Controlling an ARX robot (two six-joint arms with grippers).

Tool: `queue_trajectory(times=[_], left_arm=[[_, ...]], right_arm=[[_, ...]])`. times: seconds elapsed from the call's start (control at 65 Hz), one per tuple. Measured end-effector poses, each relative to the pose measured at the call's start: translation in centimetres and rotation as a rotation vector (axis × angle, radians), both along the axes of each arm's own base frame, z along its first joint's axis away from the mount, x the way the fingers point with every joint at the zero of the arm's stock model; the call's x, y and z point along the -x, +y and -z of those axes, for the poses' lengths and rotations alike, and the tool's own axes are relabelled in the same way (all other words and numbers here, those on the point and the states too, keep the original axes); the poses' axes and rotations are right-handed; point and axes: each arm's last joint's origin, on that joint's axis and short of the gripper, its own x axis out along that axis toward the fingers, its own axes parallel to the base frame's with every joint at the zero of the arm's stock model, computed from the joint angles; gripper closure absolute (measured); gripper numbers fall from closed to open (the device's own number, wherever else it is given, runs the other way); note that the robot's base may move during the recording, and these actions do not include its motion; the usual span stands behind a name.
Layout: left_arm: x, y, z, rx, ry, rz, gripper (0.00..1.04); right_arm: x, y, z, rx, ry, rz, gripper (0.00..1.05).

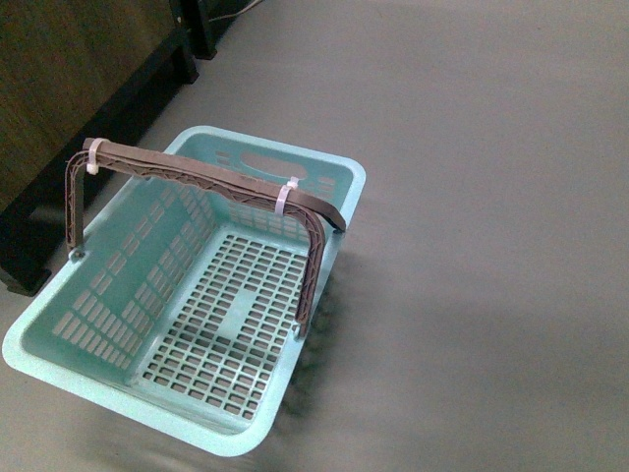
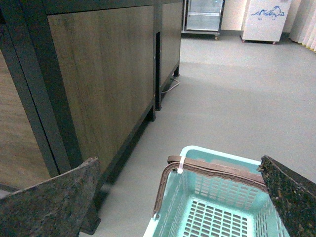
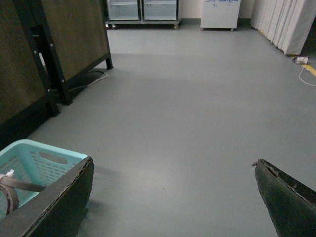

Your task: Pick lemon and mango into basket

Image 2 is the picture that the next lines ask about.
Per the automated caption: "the white chest freezer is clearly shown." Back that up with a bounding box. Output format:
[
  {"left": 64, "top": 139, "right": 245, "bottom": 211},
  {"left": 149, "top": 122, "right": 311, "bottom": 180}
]
[{"left": 240, "top": 0, "right": 291, "bottom": 44}]

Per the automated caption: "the wooden display cabinet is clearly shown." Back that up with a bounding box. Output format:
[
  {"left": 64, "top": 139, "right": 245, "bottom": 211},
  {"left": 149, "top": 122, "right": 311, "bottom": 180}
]
[{"left": 0, "top": 0, "right": 184, "bottom": 235}]

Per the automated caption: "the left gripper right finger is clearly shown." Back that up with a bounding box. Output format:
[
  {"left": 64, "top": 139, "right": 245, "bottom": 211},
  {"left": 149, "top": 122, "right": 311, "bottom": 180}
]
[{"left": 258, "top": 156, "right": 316, "bottom": 237}]

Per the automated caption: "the white floor cable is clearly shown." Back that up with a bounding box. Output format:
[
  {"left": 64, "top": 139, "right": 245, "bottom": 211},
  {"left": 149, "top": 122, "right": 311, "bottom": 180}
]
[{"left": 160, "top": 78, "right": 180, "bottom": 94}]

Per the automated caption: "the light blue plastic basket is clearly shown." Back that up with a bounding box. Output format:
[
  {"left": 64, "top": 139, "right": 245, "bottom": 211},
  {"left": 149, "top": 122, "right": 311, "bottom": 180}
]
[{"left": 144, "top": 146, "right": 288, "bottom": 237}]

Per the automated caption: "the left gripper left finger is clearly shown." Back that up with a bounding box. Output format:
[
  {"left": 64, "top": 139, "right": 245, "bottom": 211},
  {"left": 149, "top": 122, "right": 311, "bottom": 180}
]
[{"left": 0, "top": 157, "right": 100, "bottom": 237}]

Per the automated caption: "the glass door fridge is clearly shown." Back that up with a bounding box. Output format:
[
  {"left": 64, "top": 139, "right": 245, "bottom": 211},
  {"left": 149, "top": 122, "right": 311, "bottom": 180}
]
[{"left": 182, "top": 0, "right": 225, "bottom": 40}]

